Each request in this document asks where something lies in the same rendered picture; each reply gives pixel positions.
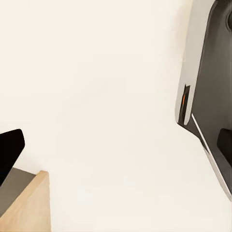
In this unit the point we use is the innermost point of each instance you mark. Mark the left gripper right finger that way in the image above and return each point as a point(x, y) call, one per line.
point(224, 143)

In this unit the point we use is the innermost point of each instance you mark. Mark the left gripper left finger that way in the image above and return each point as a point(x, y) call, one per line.
point(12, 144)

